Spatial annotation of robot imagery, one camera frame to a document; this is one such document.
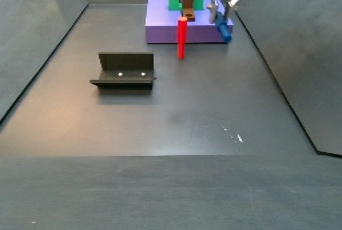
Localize blue cylinder peg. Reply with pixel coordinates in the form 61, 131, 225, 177
215, 13, 232, 43

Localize brown L-shaped block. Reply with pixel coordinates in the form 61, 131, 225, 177
180, 0, 195, 21

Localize red cylinder peg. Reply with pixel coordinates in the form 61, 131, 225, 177
177, 17, 187, 59

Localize purple base block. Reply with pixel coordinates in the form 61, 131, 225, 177
144, 0, 233, 44

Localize black angle bracket fixture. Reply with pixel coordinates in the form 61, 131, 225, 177
89, 52, 155, 87

